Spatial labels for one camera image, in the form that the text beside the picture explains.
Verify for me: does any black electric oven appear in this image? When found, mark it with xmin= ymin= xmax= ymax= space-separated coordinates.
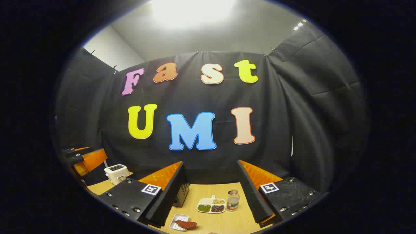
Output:
xmin=172 ymin=181 xmax=190 ymax=208

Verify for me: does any black backdrop cloth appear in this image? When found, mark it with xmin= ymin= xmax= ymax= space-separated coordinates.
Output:
xmin=54 ymin=24 xmax=369 ymax=195

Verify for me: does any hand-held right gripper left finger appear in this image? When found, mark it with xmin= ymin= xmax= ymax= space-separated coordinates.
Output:
xmin=98 ymin=161 xmax=189 ymax=228

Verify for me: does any white divided bean plate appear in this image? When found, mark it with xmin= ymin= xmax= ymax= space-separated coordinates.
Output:
xmin=196 ymin=195 xmax=227 ymax=214

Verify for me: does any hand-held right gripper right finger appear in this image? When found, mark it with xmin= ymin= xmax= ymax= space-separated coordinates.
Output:
xmin=236 ymin=159 xmax=323 ymax=228

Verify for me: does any white toaster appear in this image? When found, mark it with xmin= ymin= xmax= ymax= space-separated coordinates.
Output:
xmin=104 ymin=164 xmax=128 ymax=185

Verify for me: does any red meat slice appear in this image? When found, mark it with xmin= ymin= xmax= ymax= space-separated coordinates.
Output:
xmin=174 ymin=220 xmax=198 ymax=229

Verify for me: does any white rectangular tray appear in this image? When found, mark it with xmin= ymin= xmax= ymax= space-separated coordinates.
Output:
xmin=169 ymin=214 xmax=190 ymax=232

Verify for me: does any clear plastic bottle red label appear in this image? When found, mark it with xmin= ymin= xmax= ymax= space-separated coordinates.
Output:
xmin=227 ymin=189 xmax=241 ymax=212

